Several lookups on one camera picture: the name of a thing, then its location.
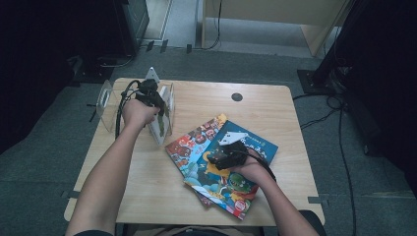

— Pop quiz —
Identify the black stand base plate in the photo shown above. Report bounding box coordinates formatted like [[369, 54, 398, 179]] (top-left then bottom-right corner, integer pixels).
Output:
[[70, 55, 116, 85]]

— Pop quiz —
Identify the black floor cable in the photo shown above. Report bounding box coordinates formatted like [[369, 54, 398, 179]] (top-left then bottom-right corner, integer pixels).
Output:
[[292, 92, 358, 236]]

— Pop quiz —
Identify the person's left hand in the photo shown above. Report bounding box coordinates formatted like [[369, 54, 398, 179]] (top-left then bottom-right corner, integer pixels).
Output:
[[121, 98, 160, 131]]

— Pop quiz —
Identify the black cabinet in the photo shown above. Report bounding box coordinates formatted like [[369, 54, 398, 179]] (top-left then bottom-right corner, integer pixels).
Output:
[[112, 0, 150, 57]]

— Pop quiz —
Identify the person's right hand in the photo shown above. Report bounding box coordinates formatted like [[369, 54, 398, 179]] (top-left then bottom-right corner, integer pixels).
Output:
[[229, 150, 271, 185]]

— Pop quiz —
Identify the clear acrylic book rack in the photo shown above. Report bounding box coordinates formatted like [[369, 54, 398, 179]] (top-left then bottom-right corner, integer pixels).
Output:
[[95, 79, 176, 147]]

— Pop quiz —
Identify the left hand-held gripper cable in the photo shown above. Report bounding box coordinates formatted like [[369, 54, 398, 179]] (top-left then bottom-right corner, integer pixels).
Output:
[[114, 79, 142, 139]]

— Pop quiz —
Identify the black metal stand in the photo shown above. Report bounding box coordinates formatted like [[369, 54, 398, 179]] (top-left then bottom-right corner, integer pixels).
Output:
[[297, 0, 365, 96]]

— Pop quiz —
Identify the dark blue monster picture book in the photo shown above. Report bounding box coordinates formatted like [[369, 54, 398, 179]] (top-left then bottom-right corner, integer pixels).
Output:
[[183, 120, 279, 221]]

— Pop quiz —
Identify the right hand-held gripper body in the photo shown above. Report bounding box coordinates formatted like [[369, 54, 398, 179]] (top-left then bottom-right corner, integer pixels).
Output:
[[215, 131, 249, 170]]

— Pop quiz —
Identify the black chair armrest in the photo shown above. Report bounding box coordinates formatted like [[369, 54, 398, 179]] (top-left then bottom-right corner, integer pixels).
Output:
[[299, 209, 327, 236]]

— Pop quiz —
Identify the beige wooden desk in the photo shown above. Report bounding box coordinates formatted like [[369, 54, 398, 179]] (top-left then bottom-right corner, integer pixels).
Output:
[[201, 0, 349, 57]]

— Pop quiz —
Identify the right hand-held gripper cable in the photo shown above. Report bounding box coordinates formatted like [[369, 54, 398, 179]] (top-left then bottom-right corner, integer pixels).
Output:
[[242, 150, 277, 182]]

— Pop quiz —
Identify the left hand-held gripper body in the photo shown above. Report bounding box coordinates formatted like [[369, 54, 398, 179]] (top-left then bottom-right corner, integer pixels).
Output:
[[136, 67, 165, 107]]

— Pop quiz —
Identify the grey floor cable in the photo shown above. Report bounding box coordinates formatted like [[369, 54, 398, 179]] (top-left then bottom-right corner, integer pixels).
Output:
[[99, 53, 136, 69]]

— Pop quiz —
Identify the black hanging cable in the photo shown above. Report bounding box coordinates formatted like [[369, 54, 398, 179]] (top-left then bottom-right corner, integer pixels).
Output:
[[196, 0, 223, 51]]

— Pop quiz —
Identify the white caterpillar picture book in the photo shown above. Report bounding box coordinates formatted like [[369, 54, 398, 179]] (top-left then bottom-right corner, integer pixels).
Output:
[[147, 86, 175, 147]]

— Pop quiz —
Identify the light blue animals picture book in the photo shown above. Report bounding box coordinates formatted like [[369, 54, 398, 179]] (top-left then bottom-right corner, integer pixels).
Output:
[[164, 113, 228, 207]]

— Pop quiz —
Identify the dark curtain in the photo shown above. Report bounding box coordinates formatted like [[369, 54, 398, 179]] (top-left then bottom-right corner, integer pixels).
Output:
[[340, 0, 417, 198], [0, 0, 122, 155]]

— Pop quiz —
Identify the hand-held gripper cable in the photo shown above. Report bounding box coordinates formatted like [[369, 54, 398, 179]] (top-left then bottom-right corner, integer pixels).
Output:
[[114, 79, 142, 139], [242, 150, 277, 182]]

